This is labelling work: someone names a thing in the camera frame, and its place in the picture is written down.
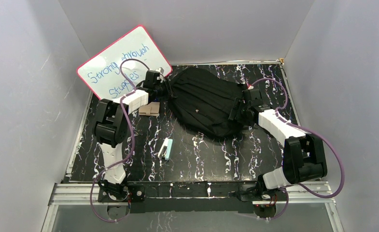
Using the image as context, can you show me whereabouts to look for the small wooden block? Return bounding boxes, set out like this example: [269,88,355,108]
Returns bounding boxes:
[139,103,160,116]

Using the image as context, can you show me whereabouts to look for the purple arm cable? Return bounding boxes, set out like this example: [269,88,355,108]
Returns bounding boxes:
[250,77,346,221]
[90,58,152,224]

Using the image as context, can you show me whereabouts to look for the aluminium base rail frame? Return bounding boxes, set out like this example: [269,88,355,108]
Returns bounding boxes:
[42,182,343,232]

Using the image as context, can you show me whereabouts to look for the black student backpack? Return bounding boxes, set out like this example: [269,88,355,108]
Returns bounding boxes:
[168,67,251,138]

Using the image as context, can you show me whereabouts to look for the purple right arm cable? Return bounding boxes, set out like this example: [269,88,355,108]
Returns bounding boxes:
[250,77,346,221]

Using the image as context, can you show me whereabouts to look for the white eraser block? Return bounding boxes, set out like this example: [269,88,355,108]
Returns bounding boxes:
[157,138,173,161]

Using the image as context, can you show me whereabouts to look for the pink framed whiteboard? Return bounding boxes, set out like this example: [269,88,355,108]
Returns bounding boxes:
[77,25,172,100]

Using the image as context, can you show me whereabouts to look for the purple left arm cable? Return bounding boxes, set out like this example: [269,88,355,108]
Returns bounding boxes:
[90,58,152,224]

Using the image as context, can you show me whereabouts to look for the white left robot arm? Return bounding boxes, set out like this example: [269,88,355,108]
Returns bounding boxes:
[93,68,171,201]

